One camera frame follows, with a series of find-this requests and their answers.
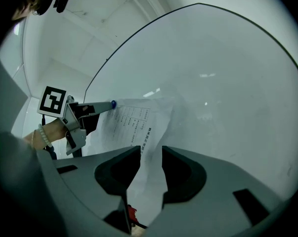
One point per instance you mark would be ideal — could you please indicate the person's grey top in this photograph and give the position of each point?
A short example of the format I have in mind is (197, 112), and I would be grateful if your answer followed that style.
(10, 169)

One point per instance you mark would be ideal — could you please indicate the person's left forearm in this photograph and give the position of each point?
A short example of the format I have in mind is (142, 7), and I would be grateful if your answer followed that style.
(55, 131)

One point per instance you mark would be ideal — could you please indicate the small red object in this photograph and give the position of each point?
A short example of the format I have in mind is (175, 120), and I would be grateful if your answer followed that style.
(132, 213)

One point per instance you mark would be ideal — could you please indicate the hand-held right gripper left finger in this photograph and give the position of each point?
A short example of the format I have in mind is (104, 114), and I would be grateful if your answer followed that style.
(84, 181)

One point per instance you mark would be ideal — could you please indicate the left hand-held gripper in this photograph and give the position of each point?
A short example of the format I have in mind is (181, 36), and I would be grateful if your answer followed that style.
(73, 122)

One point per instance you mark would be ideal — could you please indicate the round blue magnet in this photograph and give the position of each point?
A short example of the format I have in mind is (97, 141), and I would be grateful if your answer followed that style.
(113, 104)

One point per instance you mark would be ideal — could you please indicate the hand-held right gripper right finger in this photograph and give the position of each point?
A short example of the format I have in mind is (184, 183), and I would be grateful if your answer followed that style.
(213, 206)

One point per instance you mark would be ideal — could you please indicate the white printed sheet of paper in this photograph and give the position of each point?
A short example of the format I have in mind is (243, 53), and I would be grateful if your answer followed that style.
(129, 127)

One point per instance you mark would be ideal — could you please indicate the black-framed whiteboard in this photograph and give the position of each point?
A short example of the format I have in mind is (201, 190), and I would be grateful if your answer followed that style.
(213, 58)

